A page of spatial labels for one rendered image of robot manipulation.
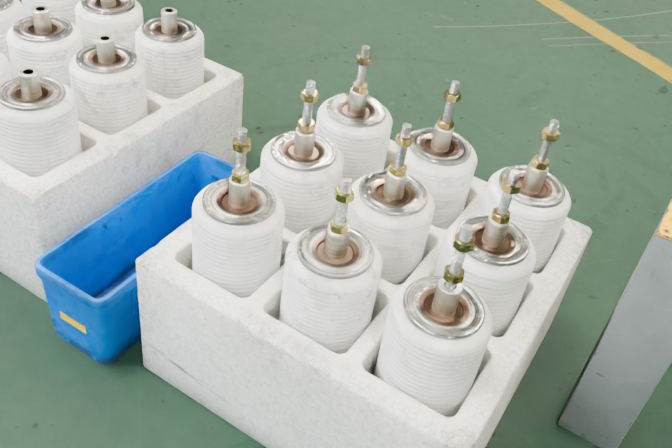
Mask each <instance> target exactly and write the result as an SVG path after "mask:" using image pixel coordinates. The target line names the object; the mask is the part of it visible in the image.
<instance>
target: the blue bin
mask: <svg viewBox="0 0 672 448"><path fill-rule="evenodd" d="M234 168H236V166H235V165H233V164H231V163H229V162H227V161H225V160H223V159H220V158H218V157H216V156H214V155H212V154H210V153H208V152H205V151H196V152H194V153H192V154H190V155H189V156H187V157H186V158H184V159H183V160H181V161H180V162H178V163H177V164H175V165H174V166H172V167H171V168H169V169H168V170H167V171H165V172H164V173H162V174H161V175H159V176H158V177H156V178H155V179H153V180H152V181H150V182H149V183H147V184H146V185H144V186H143V187H141V188H140V189H138V190H137V191H135V192H134V193H132V194H131V195H129V196H128V197H127V198H125V199H124V200H122V201H121V202H119V203H118V204H116V205H115V206H113V207H112V208H110V209H109V210H107V211H106V212H104V213H103V214H101V215H100V216H98V217H97V218H95V219H94V220H92V221H91V222H89V223H88V224H87V225H85V226H84V227H82V228H81V229H79V230H78V231H76V232H75V233H73V234H72V235H70V236H69V237H67V238H66V239H64V240H63V241H61V242H60V243H58V244H57V245H55V246H54V247H52V248H51V249H49V250H48V251H47V252H45V253H44V254H42V255H41V256H39V257H38V258H37V259H36V261H35V263H34V265H35V270H36V274H37V276H38V277H39V278H40V279H41V280H42V283H43V287H44V291H45V295H46V298H47V302H48V306H49V310H50V313H51V317H52V321H53V325H54V328H55V332H56V334H57V335H58V336H59V337H61V338H62V339H64V340H65V341H67V342H68V343H70V344H71V345H73V346H74V347H76V348H77V349H79V350H80V351H82V352H83V353H85V354H86V355H88V356H90V357H91V358H93V359H94V360H96V361H97V362H99V363H100V364H103V365H109V364H112V363H114V362H115V361H116V360H118V359H119V358H120V357H121V356H122V355H123V354H124V353H125V352H127V351H128V350H129V349H130V348H131V347H132V346H133V345H135V344H136V343H137V342H138V341H139V340H140V339H141V326H140V313H139V300H138V286H137V273H136V259H137V258H139V257H140V256H141V255H143V254H144V253H145V252H147V251H148V250H149V249H151V248H152V247H155V246H157V245H158V244H159V243H160V241H161V240H163V239H164V238H165V237H167V236H168V235H169V234H171V233H172V232H173V231H175V230H176V229H177V228H179V227H180V226H181V225H183V224H184V223H185V222H187V221H188V220H190V219H191V218H192V204H193V201H194V199H195V197H196V196H197V195H198V194H199V193H200V191H201V190H203V189H204V188H205V187H206V186H208V185H210V184H212V183H214V182H216V181H218V180H221V179H224V178H229V177H230V176H231V175H232V169H234Z"/></svg>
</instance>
